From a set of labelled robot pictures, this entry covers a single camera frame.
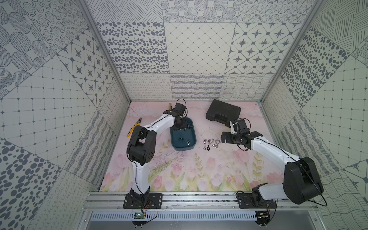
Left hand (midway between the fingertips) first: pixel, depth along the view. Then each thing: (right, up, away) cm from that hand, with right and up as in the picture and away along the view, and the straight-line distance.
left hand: (183, 123), depth 97 cm
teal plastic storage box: (+2, -11, +1) cm, 11 cm away
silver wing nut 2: (+21, -12, 0) cm, 24 cm away
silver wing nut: (+23, -12, 0) cm, 26 cm away
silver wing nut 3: (+14, -13, -2) cm, 19 cm away
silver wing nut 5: (+14, -16, -4) cm, 22 cm away
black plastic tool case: (+30, +7, +9) cm, 32 cm away
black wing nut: (+17, -16, -4) cm, 23 cm away
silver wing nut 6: (+20, -15, -2) cm, 25 cm away
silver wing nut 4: (+17, -12, -1) cm, 21 cm away
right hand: (+29, -9, -8) cm, 32 cm away
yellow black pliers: (-36, -1, +7) cm, 37 cm away
